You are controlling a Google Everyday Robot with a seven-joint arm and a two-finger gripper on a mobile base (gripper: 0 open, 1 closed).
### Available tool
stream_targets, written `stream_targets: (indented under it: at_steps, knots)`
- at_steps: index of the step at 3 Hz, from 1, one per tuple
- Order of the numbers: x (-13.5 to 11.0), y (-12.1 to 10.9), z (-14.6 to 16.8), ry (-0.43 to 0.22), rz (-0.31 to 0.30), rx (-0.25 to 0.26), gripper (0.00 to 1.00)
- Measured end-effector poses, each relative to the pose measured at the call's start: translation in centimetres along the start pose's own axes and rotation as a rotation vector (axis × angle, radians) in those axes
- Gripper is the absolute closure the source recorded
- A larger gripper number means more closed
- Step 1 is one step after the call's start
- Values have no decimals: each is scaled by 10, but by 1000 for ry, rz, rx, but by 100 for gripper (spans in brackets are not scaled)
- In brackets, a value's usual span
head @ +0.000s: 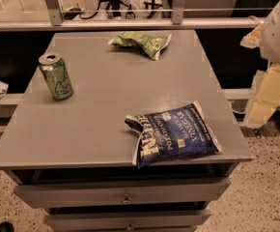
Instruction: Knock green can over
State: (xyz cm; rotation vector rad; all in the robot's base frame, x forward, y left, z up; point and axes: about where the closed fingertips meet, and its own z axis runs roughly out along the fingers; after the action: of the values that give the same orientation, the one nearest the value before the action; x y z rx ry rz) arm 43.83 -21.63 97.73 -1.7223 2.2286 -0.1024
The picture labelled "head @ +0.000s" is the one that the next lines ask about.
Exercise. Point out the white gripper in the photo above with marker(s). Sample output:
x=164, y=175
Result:
x=279, y=38

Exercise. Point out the lower grey drawer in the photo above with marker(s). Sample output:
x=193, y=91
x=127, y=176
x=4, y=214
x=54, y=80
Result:
x=128, y=222

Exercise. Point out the metal railing frame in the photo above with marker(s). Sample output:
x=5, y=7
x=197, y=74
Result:
x=74, y=15

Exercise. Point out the blue Kettle chip bag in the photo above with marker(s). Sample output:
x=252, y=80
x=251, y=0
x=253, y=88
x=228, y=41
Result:
x=175, y=134

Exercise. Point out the black shoe tip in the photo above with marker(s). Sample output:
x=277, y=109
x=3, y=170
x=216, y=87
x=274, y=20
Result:
x=6, y=227

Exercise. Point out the green soda can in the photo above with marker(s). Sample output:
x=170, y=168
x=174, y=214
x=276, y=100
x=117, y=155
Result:
x=56, y=76

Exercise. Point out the grey drawer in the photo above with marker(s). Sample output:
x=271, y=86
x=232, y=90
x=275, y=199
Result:
x=128, y=222
x=122, y=193

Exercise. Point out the green chip bag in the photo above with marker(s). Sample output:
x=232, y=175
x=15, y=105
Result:
x=152, y=46

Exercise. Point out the upper grey drawer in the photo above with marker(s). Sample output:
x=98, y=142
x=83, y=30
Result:
x=122, y=193

